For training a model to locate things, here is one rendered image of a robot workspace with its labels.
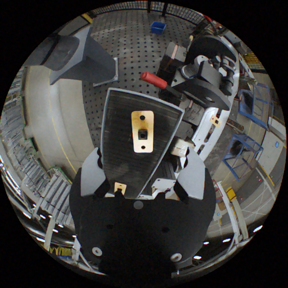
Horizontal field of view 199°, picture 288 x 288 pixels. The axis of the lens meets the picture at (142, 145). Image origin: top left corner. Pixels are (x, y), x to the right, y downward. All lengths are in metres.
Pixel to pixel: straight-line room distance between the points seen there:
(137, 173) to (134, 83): 0.55
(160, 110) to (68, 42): 0.37
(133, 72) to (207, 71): 0.52
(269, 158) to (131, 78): 8.37
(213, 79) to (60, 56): 0.42
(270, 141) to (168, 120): 8.12
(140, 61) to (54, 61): 0.53
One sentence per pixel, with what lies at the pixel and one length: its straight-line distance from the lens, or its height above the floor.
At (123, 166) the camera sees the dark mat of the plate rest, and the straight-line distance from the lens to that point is 0.22.
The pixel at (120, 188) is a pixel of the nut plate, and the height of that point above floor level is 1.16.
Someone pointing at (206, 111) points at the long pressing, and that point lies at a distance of 0.40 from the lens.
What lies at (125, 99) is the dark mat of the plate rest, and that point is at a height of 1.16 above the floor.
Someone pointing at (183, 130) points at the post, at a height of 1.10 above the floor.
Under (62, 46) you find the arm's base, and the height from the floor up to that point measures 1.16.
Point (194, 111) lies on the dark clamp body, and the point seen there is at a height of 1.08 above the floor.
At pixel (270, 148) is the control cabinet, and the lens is 8.17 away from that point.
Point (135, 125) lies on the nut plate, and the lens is 0.15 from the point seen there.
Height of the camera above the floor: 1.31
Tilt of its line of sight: 60 degrees down
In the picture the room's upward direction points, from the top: 176 degrees counter-clockwise
